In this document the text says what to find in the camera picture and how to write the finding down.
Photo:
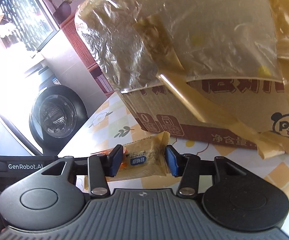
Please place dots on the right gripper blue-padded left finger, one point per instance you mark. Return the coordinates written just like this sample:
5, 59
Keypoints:
101, 166

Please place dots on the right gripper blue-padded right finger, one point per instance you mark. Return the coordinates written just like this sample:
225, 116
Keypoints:
187, 167

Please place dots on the tan biscuit packet blue label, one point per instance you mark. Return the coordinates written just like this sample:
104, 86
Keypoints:
143, 158

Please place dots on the black front-load washing machine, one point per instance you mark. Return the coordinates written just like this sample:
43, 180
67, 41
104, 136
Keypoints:
41, 112

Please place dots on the cardboard box with plastic cover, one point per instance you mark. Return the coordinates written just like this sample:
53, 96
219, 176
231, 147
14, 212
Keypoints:
206, 70

